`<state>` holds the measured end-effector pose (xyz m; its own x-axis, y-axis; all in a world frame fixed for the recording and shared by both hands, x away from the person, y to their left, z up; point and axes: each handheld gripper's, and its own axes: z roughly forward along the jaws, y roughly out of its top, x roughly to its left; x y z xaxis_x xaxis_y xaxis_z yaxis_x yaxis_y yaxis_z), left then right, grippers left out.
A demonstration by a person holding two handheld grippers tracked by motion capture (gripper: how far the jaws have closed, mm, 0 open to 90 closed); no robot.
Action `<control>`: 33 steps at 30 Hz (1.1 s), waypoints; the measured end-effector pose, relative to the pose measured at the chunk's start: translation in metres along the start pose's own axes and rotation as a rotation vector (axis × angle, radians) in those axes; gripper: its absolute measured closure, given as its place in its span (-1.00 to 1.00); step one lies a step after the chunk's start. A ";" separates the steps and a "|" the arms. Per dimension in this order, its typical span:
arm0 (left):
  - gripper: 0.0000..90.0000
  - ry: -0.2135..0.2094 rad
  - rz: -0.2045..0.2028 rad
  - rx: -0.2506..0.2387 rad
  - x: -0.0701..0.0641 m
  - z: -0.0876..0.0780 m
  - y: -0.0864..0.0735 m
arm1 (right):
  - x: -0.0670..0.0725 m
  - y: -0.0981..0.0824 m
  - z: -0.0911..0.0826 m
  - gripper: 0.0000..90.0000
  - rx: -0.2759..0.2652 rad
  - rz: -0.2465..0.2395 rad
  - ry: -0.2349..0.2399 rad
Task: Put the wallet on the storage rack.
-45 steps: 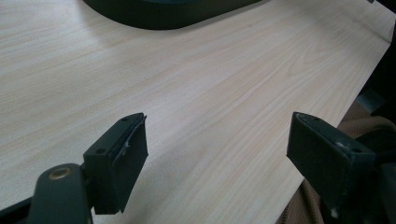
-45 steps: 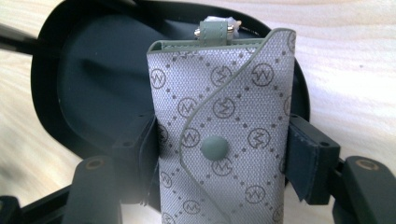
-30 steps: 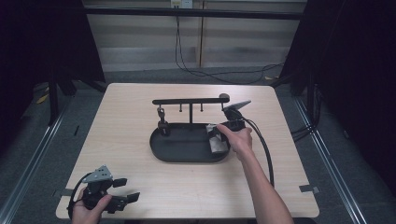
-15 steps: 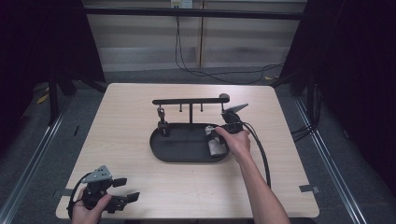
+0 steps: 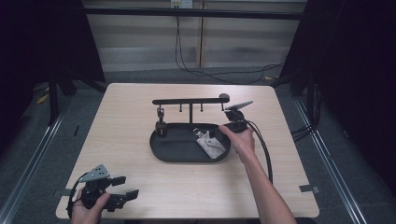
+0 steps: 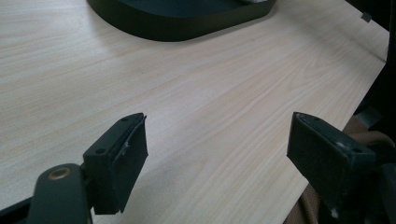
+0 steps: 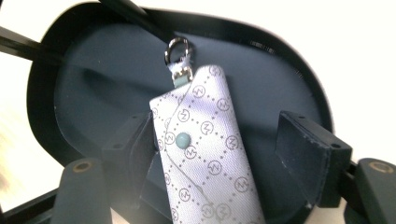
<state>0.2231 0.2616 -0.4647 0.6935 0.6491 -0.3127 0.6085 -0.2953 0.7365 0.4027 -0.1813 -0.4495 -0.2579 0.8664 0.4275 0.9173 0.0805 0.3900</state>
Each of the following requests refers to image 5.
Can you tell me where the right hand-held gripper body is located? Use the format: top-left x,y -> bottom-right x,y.
223,100 -> 255,134

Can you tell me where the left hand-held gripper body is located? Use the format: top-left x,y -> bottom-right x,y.
78,163 -> 129,213

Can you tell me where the patterned grey key pouch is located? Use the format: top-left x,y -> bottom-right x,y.
196,130 -> 227,161

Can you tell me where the black key rack with tray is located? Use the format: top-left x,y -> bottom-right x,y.
148,92 -> 233,163

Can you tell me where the black car key with strap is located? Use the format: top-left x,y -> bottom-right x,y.
155,106 -> 168,138

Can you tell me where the person's right hand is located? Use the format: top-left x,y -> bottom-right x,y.
219,124 -> 257,164

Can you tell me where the person's left hand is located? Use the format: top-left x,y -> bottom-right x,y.
70,188 -> 111,224

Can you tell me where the grey tape piece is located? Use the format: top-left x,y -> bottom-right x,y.
298,184 -> 321,194
51,188 -> 73,199

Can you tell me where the black curtain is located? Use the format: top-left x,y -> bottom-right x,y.
0,0 -> 106,157
270,0 -> 396,190

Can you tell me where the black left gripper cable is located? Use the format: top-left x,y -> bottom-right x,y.
65,176 -> 92,219

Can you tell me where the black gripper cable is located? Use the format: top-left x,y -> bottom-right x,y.
244,119 -> 275,185
65,176 -> 92,219

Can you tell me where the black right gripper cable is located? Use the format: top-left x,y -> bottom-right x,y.
244,119 -> 275,185

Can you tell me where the metal floor rail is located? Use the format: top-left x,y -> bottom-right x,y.
0,102 -> 73,224
293,95 -> 373,224

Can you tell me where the black cable bundle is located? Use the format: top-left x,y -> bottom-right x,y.
290,87 -> 322,144

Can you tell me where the black floor cable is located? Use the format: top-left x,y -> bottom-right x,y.
174,15 -> 285,85

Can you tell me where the black horizontal frame bar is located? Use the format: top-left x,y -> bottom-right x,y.
83,7 -> 308,21

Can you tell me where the white wall socket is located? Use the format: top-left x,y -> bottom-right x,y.
170,0 -> 194,9

